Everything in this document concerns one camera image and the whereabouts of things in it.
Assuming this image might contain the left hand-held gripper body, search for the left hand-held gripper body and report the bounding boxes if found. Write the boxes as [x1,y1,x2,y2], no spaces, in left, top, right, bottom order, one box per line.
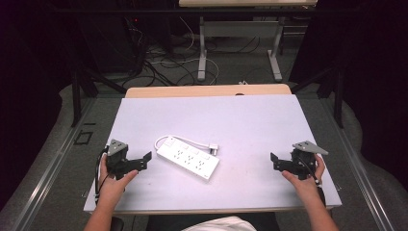
[105,138,142,181]

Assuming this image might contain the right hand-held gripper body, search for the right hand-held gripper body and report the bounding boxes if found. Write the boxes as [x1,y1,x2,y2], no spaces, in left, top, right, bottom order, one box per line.
[290,140,330,181]

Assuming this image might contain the white power strip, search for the white power strip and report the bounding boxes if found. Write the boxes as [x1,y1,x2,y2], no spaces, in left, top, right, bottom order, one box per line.
[156,136,221,182]

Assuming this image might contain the white power strip cable with plug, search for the white power strip cable with plug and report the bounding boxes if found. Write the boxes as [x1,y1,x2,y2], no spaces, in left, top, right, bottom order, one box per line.
[154,134,220,157]

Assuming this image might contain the person's right hand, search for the person's right hand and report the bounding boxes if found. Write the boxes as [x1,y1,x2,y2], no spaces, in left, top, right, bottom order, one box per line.
[281,154,327,200]

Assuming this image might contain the person's left hand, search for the person's left hand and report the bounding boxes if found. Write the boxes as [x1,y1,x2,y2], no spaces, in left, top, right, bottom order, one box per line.
[97,155,140,205]

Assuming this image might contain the dark floor hatch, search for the dark floor hatch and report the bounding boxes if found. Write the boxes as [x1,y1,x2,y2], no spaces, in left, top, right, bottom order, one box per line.
[73,130,94,146]

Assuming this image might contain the black chair part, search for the black chair part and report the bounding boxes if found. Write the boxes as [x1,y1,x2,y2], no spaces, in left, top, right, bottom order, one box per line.
[110,217,125,231]

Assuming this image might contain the black metal stand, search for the black metal stand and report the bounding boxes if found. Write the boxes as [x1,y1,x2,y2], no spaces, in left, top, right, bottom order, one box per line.
[290,62,344,130]
[70,62,128,128]

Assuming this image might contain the person's white shirt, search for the person's white shirt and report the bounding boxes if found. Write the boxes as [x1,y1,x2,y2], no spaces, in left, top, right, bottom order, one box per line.
[181,216,258,231]

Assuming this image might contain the wooden table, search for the wooden table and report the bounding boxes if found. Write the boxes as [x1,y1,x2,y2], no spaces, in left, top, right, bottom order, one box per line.
[82,83,343,216]

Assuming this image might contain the dark computer tower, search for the dark computer tower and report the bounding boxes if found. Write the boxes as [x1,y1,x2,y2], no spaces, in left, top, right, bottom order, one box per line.
[78,13,147,73]

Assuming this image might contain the white-legged desk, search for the white-legged desk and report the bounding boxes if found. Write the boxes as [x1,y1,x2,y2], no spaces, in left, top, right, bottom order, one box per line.
[178,0,319,83]

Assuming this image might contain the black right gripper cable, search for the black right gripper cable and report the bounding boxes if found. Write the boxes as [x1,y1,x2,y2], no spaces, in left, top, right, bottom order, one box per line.
[302,157,327,208]

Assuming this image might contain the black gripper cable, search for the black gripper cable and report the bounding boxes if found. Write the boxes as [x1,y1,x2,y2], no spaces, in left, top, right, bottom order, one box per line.
[94,146,110,206]
[302,157,327,208]

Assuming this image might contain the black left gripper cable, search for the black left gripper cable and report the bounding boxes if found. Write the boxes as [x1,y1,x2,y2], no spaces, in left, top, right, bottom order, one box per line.
[94,146,110,206]

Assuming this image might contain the metal floor rail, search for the metal floor rail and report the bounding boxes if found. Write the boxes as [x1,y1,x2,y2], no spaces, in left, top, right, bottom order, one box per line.
[0,97,98,231]
[319,95,397,231]

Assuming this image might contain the black cable bundle on floor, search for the black cable bundle on floor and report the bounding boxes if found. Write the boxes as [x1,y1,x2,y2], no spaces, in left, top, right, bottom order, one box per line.
[123,17,200,88]

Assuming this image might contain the white floor cable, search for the white floor cable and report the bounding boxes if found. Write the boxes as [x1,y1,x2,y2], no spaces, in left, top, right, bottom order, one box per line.
[150,15,220,86]

